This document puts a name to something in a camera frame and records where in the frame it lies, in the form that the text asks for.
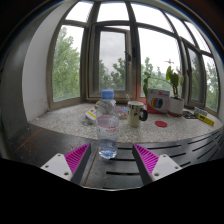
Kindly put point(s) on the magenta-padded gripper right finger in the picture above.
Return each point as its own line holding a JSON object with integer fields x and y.
{"x": 160, "y": 166}

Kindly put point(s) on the long yellow box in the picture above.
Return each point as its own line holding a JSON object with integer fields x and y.
{"x": 206, "y": 120}

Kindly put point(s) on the red and white filament box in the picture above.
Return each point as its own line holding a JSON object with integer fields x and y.
{"x": 158, "y": 101}

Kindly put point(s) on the small blue and white box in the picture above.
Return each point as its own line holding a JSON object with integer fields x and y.
{"x": 200, "y": 111}

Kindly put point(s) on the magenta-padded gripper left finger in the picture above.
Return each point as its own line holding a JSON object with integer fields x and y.
{"x": 63, "y": 165}

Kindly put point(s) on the grey-framed bay window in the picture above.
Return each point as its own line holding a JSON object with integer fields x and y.
{"x": 90, "y": 60}

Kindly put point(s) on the clear blue-capped water bottle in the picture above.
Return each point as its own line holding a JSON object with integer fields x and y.
{"x": 107, "y": 126}

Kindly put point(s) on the potted plant in white pot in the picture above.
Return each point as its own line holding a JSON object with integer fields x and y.
{"x": 175, "y": 106}

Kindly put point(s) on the black plastic grid part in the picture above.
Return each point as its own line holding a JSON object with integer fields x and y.
{"x": 189, "y": 115}

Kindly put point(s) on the flat round red coaster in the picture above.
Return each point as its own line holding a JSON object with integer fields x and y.
{"x": 161, "y": 124}

